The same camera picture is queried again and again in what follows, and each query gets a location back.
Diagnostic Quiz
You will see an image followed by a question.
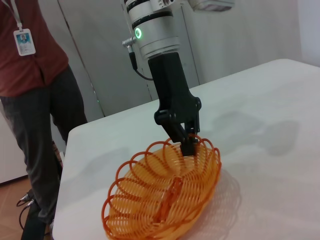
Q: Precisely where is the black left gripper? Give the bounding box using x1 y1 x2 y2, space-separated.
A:
147 52 202 156

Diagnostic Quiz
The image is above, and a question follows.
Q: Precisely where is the orange wire basket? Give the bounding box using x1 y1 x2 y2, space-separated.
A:
101 133 223 240

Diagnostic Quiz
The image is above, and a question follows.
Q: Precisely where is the person in red shirt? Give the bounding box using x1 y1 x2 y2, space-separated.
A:
0 0 88 233

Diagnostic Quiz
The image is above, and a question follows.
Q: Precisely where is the black floor stand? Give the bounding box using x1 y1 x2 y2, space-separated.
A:
21 205 55 240

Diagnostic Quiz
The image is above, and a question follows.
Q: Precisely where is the white id badge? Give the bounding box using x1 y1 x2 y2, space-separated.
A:
13 28 37 57

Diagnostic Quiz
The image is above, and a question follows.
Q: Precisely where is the left arm connector cable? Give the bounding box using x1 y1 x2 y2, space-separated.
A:
121 36 154 81

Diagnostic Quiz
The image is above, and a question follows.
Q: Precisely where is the black floor cable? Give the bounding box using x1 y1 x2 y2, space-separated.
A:
16 189 35 208
18 199 38 230

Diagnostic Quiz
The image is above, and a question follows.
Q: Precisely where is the grey badge lanyard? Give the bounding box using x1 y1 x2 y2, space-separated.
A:
6 0 25 31

